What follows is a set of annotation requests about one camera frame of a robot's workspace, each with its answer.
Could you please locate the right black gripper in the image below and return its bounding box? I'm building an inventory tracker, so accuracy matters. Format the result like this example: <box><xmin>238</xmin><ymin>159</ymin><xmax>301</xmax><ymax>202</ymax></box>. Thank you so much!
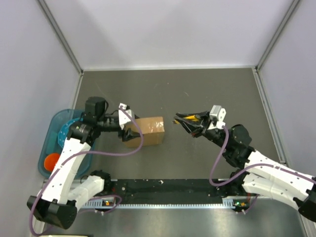
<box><xmin>175</xmin><ymin>111</ymin><xmax>231</xmax><ymax>151</ymax></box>

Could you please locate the yellow utility knife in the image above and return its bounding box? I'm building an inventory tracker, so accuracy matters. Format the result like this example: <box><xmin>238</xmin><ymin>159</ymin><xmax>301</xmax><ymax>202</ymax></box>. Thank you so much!
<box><xmin>173</xmin><ymin>113</ymin><xmax>202</xmax><ymax>124</ymax></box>

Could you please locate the brown cardboard express box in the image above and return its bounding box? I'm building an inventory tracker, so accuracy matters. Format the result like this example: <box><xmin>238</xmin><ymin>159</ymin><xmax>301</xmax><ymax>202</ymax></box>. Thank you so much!
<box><xmin>123</xmin><ymin>117</ymin><xmax>165</xmax><ymax>148</ymax></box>

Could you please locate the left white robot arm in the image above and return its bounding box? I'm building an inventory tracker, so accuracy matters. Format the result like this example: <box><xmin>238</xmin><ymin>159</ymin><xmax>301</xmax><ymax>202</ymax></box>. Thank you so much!
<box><xmin>27</xmin><ymin>97</ymin><xmax>144</xmax><ymax>236</ymax></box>

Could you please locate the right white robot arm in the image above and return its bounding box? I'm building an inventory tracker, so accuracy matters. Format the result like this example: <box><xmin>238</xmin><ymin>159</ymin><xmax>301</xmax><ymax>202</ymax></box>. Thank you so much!
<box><xmin>173</xmin><ymin>105</ymin><xmax>316</xmax><ymax>222</ymax></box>

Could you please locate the blue perforated plate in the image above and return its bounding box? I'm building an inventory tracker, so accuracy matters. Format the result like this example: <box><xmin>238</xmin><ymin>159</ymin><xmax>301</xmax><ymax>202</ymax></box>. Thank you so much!
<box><xmin>57</xmin><ymin>118</ymin><xmax>80</xmax><ymax>148</ymax></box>

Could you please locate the teal plastic bin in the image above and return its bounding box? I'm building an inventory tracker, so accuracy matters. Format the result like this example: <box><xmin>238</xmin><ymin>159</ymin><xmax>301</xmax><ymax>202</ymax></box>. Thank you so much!
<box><xmin>38</xmin><ymin>109</ymin><xmax>82</xmax><ymax>179</ymax></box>

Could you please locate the orange cup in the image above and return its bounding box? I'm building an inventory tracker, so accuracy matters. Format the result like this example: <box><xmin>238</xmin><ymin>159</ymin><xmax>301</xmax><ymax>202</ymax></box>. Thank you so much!
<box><xmin>43</xmin><ymin>153</ymin><xmax>60</xmax><ymax>172</ymax></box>

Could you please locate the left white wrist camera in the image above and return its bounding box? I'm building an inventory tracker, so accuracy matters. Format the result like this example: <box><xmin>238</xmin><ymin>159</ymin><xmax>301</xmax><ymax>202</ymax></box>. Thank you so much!
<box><xmin>118</xmin><ymin>103</ymin><xmax>135</xmax><ymax>130</ymax></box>

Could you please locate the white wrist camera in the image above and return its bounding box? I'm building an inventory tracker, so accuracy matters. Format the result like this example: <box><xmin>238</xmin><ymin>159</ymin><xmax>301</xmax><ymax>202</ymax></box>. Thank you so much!
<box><xmin>208</xmin><ymin>105</ymin><xmax>226</xmax><ymax>130</ymax></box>
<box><xmin>118</xmin><ymin>103</ymin><xmax>135</xmax><ymax>130</ymax></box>

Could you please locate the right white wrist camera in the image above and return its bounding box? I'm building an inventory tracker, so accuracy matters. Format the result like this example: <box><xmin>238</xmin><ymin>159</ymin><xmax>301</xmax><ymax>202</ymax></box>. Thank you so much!
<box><xmin>208</xmin><ymin>105</ymin><xmax>226</xmax><ymax>130</ymax></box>

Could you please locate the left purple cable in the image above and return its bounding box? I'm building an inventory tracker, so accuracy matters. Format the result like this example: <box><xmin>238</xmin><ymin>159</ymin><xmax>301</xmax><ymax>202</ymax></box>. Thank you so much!
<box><xmin>29</xmin><ymin>105</ymin><xmax>145</xmax><ymax>235</ymax></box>

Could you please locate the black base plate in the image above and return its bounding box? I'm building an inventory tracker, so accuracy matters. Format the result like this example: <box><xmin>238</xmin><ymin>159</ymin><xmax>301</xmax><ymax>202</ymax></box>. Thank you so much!
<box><xmin>83</xmin><ymin>178</ymin><xmax>257</xmax><ymax>205</ymax></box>

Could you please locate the grey cable duct rail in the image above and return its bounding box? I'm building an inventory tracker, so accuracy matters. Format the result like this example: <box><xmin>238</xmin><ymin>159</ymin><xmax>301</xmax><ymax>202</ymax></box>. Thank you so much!
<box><xmin>82</xmin><ymin>198</ymin><xmax>236</xmax><ymax>209</ymax></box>

